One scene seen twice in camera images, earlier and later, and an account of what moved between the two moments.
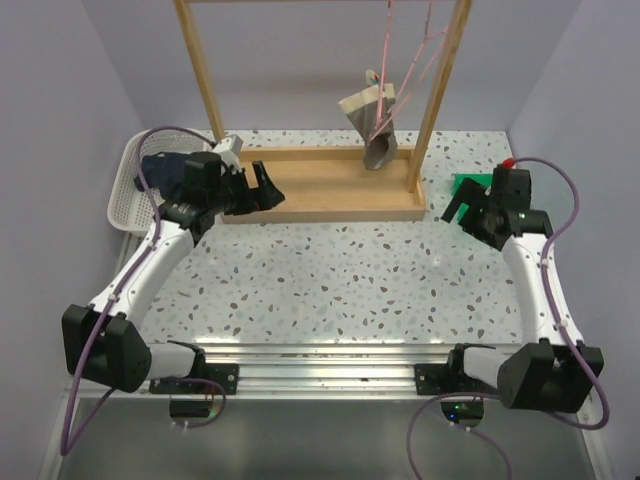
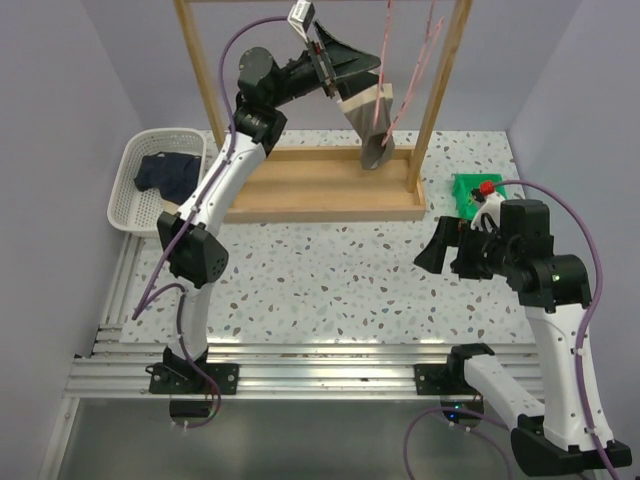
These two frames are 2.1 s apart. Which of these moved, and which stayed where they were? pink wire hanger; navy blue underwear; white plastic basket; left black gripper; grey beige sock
Moved: left black gripper; pink wire hanger
Stayed: navy blue underwear; white plastic basket; grey beige sock
